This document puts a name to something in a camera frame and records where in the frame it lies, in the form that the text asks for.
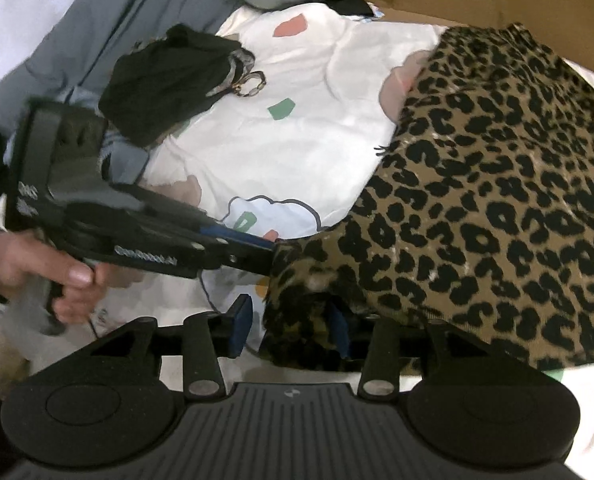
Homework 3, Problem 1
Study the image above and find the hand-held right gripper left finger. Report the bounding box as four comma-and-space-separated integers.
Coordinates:
78, 294, 254, 402

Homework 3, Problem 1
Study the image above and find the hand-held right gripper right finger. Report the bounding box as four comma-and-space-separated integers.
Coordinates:
326, 304, 486, 402

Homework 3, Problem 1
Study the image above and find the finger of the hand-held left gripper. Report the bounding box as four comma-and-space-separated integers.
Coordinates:
111, 185, 278, 254
192, 239, 279, 279

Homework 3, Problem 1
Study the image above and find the leopard print garment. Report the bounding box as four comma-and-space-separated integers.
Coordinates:
259, 22, 594, 377

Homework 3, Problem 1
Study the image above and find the person's left hand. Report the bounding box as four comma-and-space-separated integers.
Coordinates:
0, 230, 121, 323

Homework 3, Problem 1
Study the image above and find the grey-blue cloth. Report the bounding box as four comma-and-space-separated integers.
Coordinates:
97, 130, 151, 184

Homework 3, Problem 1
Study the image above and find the white bear print blanket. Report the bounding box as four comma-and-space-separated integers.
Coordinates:
0, 2, 594, 480

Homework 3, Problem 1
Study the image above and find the black garment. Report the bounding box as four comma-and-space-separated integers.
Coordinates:
98, 23, 248, 149

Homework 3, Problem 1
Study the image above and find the grey patterned cloth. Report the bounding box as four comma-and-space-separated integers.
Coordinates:
212, 47, 257, 99

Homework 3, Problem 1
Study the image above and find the grey pillow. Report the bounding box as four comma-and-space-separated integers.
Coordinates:
0, 0, 244, 127

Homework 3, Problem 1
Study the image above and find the black cable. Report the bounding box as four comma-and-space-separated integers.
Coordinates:
84, 310, 103, 342

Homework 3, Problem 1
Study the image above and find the beaded bracelet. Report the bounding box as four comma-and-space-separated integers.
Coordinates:
232, 70, 268, 99

